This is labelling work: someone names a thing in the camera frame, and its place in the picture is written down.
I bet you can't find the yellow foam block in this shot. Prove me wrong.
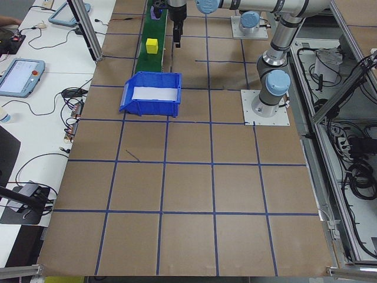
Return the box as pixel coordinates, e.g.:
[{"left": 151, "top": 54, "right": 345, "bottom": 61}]
[{"left": 145, "top": 38, "right": 160, "bottom": 55}]

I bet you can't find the person forearm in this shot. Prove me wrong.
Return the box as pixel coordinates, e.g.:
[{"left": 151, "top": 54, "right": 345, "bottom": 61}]
[{"left": 0, "top": 16, "right": 24, "bottom": 28}]

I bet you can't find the green conveyor belt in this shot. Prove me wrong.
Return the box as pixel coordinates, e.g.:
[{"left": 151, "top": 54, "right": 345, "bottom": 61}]
[{"left": 135, "top": 0, "right": 168, "bottom": 73}]

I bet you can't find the blue plastic bin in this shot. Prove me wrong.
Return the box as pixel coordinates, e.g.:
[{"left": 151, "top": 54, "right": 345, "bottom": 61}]
[{"left": 118, "top": 71, "right": 183, "bottom": 118}]

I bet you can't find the light blue teach pendant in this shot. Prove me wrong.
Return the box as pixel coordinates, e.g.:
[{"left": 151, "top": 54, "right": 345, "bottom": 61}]
[
  {"left": 47, "top": 0, "right": 92, "bottom": 28},
  {"left": 0, "top": 58, "right": 47, "bottom": 98}
]

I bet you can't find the small electronics board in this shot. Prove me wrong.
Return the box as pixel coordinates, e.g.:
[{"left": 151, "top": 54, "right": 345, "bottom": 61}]
[
  {"left": 64, "top": 122, "right": 80, "bottom": 144},
  {"left": 69, "top": 99, "right": 85, "bottom": 119}
]

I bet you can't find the white bucket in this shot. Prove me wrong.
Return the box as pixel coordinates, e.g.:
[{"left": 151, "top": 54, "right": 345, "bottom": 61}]
[{"left": 312, "top": 48, "right": 345, "bottom": 84}]

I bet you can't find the black mat with electronics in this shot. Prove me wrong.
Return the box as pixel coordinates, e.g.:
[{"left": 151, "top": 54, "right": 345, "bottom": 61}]
[{"left": 0, "top": 32, "right": 27, "bottom": 57}]

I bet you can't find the white power strip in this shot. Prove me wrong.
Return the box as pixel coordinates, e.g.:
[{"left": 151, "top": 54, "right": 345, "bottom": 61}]
[{"left": 335, "top": 134, "right": 353, "bottom": 157}]

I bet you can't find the dark monitor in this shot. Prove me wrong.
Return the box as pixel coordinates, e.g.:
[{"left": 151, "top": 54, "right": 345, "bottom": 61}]
[{"left": 0, "top": 125, "right": 22, "bottom": 189}]

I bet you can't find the black box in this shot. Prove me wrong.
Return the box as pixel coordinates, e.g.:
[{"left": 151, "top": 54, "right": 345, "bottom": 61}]
[{"left": 350, "top": 136, "right": 372, "bottom": 154}]

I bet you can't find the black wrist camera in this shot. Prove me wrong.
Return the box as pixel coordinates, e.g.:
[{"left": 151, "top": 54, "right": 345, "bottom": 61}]
[{"left": 151, "top": 0, "right": 169, "bottom": 13}]

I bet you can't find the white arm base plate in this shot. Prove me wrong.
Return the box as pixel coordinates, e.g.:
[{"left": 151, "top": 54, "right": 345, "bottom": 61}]
[
  {"left": 230, "top": 15, "right": 270, "bottom": 40},
  {"left": 240, "top": 88, "right": 292, "bottom": 127}
]

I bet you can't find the red and black wire pair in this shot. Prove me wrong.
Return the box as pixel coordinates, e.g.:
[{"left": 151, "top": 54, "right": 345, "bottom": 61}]
[{"left": 108, "top": 17, "right": 135, "bottom": 25}]

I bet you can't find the aluminium profile post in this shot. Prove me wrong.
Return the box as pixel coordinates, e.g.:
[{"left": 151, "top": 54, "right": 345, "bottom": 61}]
[{"left": 67, "top": 0, "right": 104, "bottom": 62}]

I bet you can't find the V-shaped metal bar frame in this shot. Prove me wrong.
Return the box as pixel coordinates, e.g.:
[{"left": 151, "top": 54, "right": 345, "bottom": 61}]
[{"left": 290, "top": 0, "right": 377, "bottom": 278}]

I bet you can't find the black cable bundle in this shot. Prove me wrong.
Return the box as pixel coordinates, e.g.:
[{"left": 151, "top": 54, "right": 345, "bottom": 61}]
[{"left": 341, "top": 159, "right": 377, "bottom": 203}]

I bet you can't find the black camera stand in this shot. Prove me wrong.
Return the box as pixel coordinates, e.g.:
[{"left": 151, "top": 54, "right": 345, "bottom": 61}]
[{"left": 0, "top": 180, "right": 51, "bottom": 227}]

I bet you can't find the aluminium corner rail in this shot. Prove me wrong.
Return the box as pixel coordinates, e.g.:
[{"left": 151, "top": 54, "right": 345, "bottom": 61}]
[
  {"left": 0, "top": 264, "right": 45, "bottom": 279},
  {"left": 325, "top": 265, "right": 377, "bottom": 279}
]

